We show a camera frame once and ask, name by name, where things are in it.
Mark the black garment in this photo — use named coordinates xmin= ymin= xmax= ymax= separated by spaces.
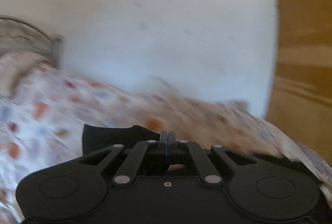
xmin=82 ymin=124 xmax=321 ymax=183

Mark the wooden wardrobe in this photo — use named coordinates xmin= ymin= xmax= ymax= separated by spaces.
xmin=266 ymin=0 xmax=332 ymax=163

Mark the patterned quilted bedspread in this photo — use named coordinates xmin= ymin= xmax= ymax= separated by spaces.
xmin=0 ymin=52 xmax=332 ymax=224

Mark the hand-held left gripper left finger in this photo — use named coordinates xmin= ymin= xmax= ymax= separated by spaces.
xmin=77 ymin=131 xmax=168 ymax=185

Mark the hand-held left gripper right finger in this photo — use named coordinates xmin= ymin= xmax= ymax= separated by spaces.
xmin=168 ymin=131 xmax=260 ymax=185

